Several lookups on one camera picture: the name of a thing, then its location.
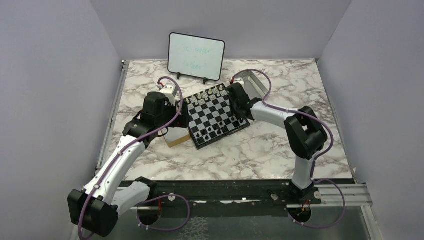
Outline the row of white chess pieces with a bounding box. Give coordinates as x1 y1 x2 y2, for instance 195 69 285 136
184 84 230 109

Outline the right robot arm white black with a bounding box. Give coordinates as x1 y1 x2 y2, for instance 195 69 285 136
226 83 328 204

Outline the black white chessboard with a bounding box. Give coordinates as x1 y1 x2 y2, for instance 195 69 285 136
188 102 251 150

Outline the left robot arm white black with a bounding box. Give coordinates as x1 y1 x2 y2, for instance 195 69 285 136
67 92 189 240

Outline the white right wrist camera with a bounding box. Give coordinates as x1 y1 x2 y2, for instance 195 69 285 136
233 79 245 88

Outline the gold metal tin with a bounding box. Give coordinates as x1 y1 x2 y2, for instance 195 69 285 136
164 127 191 148

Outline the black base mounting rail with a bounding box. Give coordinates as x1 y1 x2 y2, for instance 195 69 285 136
133 177 353 220

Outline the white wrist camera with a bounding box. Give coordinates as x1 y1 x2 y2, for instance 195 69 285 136
233 79 245 88
159 84 178 105

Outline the small whiteboard on stand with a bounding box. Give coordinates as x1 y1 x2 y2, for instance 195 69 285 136
167 32 226 82

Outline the silver pink metal tin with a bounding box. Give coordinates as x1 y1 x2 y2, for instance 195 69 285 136
231 70 271 100

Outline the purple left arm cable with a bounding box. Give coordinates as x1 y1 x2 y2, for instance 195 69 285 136
77 76 191 240

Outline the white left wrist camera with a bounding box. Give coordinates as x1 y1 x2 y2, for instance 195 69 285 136
159 84 178 105

